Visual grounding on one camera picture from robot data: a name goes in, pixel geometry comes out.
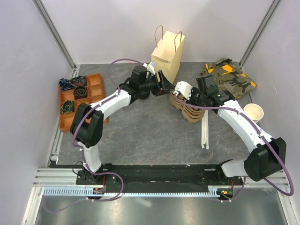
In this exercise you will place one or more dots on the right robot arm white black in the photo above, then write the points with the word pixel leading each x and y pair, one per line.
pixel 266 153

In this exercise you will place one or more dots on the white wrapped straw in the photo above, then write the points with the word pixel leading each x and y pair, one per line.
pixel 203 131
pixel 207 133

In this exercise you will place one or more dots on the brown cardboard cup carrier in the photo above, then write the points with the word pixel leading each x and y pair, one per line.
pixel 191 114

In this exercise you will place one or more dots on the dark patterned rolled cloth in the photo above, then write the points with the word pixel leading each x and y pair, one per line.
pixel 80 80

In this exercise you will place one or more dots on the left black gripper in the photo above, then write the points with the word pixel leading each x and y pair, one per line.
pixel 164 86

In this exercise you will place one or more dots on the slotted cable duct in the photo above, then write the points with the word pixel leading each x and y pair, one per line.
pixel 96 192

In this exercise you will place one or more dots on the stack of paper cups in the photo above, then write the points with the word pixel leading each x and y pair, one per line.
pixel 254 112

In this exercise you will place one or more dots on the beige paper bag with handles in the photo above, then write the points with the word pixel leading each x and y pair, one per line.
pixel 168 52

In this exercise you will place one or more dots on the brown patterned rolled cloth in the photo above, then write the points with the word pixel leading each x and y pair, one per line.
pixel 80 92

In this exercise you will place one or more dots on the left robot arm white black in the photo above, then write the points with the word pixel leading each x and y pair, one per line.
pixel 87 125

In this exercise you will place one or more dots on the orange compartment tray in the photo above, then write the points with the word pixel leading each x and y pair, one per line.
pixel 96 92

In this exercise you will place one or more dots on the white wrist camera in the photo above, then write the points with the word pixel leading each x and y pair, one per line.
pixel 151 66
pixel 183 88

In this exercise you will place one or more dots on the camouflage folded cloth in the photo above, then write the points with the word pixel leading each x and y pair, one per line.
pixel 229 77

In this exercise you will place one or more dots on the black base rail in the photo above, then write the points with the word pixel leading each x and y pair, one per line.
pixel 158 178

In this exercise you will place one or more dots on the blue patterned rolled cloth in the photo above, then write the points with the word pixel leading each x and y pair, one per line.
pixel 65 84

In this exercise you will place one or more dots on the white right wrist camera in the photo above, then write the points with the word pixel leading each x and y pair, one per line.
pixel 183 88

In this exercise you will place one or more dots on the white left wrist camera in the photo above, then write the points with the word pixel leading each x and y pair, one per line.
pixel 151 66

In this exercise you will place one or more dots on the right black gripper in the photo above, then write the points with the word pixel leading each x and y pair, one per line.
pixel 193 90

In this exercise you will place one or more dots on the black cup lid on table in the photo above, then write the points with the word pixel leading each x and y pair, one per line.
pixel 144 95

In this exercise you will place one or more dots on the blue yellow rolled cloth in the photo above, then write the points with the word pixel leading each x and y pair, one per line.
pixel 67 107

